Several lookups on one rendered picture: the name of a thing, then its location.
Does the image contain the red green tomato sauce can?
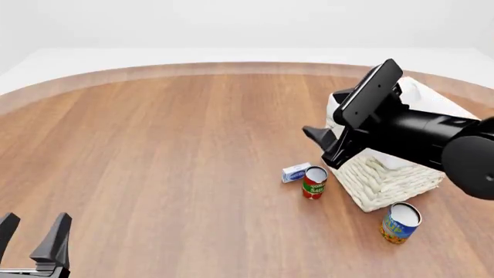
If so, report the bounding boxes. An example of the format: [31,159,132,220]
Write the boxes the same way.
[301,164,330,201]

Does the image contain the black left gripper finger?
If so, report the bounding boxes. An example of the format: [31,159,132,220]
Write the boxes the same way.
[29,212,73,270]
[0,212,21,253]

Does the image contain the white woven basket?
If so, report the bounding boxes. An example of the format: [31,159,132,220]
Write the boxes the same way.
[321,65,482,214]

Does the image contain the flat black plate on stalk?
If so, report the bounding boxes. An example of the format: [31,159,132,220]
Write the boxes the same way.
[332,58,404,129]

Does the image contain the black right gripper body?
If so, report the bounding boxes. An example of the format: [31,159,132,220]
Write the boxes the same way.
[320,127,374,171]

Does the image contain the white blue cream cheese box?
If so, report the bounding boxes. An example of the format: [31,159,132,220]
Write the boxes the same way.
[281,161,312,185]

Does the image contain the blue yellow alphabet soup can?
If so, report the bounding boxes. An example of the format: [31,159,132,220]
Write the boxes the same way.
[379,202,423,246]

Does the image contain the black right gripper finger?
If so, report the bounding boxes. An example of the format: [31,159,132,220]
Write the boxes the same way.
[302,125,345,152]

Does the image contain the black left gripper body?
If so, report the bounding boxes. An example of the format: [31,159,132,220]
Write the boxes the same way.
[0,262,72,278]

